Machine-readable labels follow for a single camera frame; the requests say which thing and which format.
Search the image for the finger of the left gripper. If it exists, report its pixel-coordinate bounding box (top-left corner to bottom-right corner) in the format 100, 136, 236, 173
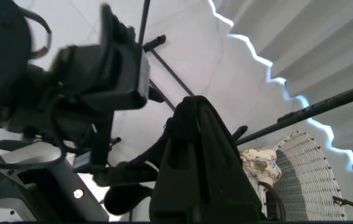
93, 161, 160, 188

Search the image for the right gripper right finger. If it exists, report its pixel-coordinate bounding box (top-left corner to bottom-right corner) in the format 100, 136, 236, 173
198, 98, 266, 222

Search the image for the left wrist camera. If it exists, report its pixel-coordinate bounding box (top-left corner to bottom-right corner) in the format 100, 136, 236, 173
50, 2, 151, 110

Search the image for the white laundry basket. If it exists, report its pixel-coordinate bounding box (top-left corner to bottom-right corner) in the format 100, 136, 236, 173
244, 130, 353, 222

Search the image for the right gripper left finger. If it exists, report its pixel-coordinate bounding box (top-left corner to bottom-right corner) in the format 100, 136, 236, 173
149, 136, 201, 222

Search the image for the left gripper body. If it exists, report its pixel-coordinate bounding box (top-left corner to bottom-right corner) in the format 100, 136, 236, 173
10, 92, 115, 174

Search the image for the white curtain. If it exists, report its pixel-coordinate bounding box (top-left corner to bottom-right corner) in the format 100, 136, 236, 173
213, 0, 353, 184

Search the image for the black cable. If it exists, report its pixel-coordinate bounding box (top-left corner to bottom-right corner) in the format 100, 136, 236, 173
0, 96, 68, 170

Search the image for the black clothes rack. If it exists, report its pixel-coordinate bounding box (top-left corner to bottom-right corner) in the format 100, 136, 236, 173
109, 0, 353, 147

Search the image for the cream printed garment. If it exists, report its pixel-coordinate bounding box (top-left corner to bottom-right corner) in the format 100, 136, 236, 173
240, 148, 283, 187

